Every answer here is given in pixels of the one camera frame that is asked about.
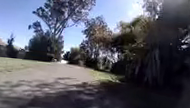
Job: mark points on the spreading tree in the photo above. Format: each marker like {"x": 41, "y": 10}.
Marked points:
{"x": 97, "y": 36}

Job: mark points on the grass verge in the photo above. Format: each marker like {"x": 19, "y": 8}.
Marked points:
{"x": 105, "y": 76}

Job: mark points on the tall leafy tree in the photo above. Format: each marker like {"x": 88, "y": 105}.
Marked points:
{"x": 62, "y": 16}

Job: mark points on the grey gravel path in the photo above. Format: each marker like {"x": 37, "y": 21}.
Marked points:
{"x": 51, "y": 86}

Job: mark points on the dark hedge row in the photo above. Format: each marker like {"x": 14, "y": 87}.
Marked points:
{"x": 22, "y": 54}

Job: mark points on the thin small tree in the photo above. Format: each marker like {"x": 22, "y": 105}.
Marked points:
{"x": 10, "y": 42}

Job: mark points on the grass field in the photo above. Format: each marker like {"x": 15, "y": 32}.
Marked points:
{"x": 1, "y": 64}

